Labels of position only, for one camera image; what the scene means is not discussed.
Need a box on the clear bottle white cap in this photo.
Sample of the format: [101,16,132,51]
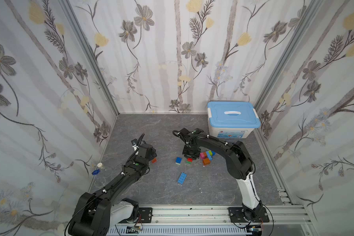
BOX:
[97,162,113,178]

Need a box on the orange small lego brick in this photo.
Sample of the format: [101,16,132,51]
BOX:
[203,158,211,166]

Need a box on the white perforated cable tray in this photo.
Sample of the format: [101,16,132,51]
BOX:
[107,225,252,236]

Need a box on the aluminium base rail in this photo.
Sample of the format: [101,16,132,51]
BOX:
[67,205,310,228]

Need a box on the blue lid storage box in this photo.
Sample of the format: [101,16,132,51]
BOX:
[207,101,261,139]

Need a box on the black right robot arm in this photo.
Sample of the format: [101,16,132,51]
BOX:
[172,128,264,222]

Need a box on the light blue long lego brick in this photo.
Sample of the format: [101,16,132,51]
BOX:
[178,172,187,185]

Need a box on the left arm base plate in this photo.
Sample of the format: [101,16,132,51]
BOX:
[117,207,153,224]

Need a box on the clear bottle blue cap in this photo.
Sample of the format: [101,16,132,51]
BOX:
[92,169,106,188]

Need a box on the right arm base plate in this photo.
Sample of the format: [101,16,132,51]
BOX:
[228,207,270,224]

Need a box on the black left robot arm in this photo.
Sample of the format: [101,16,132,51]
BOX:
[64,133,157,236]

